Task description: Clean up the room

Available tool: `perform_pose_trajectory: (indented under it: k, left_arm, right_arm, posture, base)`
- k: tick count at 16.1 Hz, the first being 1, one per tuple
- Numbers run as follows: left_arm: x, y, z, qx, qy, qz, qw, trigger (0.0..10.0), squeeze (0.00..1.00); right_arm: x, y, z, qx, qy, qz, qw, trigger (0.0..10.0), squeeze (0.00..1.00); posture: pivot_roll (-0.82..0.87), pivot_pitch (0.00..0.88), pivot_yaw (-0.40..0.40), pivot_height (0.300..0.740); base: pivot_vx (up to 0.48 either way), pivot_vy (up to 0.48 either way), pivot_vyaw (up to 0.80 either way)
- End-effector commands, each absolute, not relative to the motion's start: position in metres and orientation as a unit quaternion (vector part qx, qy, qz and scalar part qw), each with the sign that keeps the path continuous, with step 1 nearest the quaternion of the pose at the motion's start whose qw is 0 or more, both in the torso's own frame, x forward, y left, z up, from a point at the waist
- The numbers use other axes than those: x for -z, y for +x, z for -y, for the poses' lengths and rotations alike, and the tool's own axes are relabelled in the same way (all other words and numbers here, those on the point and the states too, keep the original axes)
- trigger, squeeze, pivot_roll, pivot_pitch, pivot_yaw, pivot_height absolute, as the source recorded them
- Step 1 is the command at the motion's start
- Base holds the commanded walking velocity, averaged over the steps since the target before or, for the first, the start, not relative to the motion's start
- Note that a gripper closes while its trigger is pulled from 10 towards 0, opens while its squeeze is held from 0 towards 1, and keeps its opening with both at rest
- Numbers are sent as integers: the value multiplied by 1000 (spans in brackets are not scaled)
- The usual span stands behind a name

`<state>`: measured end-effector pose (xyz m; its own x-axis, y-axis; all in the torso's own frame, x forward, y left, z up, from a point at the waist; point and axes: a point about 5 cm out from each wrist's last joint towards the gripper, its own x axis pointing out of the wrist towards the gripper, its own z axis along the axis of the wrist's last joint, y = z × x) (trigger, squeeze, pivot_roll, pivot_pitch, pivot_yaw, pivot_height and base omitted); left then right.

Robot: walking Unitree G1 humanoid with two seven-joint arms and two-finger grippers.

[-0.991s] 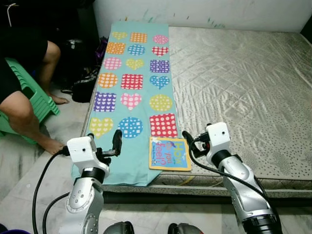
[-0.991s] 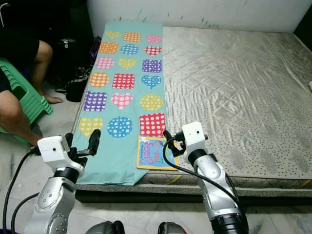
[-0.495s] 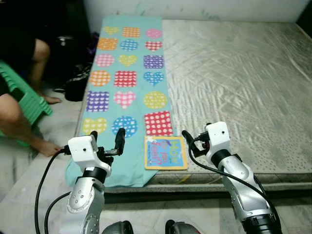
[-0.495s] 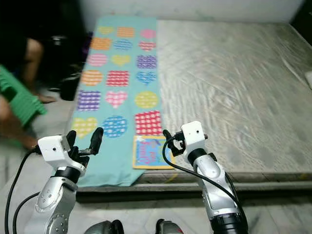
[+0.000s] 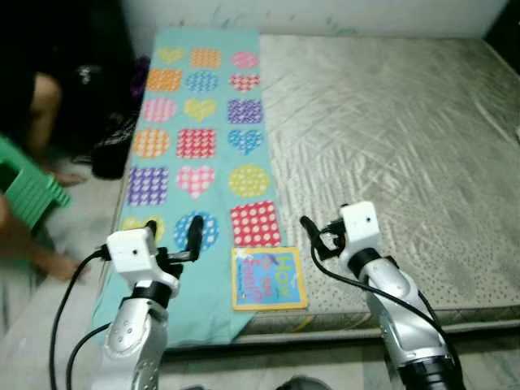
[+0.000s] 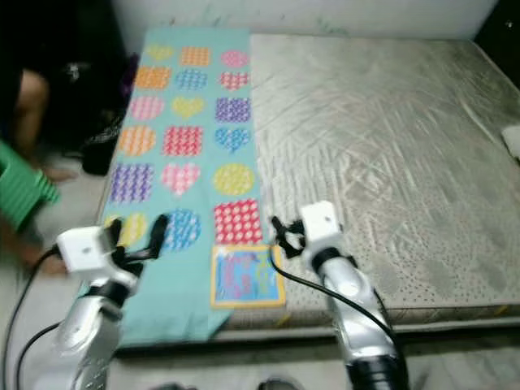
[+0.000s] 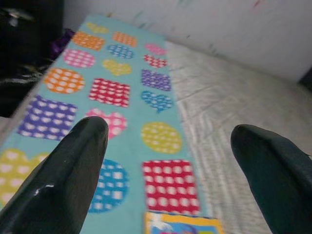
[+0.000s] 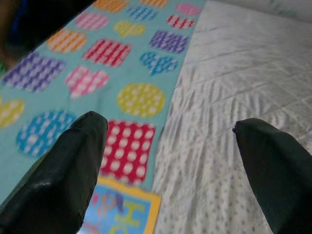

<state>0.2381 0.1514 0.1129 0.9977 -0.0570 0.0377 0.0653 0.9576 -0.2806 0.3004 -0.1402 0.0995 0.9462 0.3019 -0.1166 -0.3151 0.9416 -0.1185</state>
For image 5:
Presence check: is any yellow-edged blue children's book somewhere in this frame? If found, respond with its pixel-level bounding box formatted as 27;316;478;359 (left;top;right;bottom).
231;245;310;313

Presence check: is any teal blanket with coloured hearts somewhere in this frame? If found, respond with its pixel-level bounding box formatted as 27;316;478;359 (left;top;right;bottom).
88;26;287;348

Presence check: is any black bag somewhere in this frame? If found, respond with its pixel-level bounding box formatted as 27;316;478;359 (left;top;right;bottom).
88;55;153;181

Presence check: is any white patterned mattress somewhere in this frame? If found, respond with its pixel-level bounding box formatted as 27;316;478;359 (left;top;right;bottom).
236;32;520;336

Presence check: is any green plastic stool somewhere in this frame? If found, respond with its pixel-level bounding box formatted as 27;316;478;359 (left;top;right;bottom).
0;132;74;234

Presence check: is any silver right robot leg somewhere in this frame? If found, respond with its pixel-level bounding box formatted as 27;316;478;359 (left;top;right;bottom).
275;375;336;390

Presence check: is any person in dark clothes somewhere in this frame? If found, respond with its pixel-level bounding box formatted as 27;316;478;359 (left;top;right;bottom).
0;69;90;284

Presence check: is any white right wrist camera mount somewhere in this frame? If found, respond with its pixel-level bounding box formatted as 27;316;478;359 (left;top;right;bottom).
339;201;382;254

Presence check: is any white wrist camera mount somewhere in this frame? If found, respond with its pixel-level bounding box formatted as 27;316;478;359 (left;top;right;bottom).
106;228;160;275
339;201;382;254

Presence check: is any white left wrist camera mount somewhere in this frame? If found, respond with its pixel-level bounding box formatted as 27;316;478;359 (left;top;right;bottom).
106;228;160;275

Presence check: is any short black left arm cable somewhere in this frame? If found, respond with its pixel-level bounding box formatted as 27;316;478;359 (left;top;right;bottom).
63;322;113;390

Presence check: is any dark bed frame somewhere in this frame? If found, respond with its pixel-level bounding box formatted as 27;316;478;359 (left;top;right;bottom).
158;315;520;352

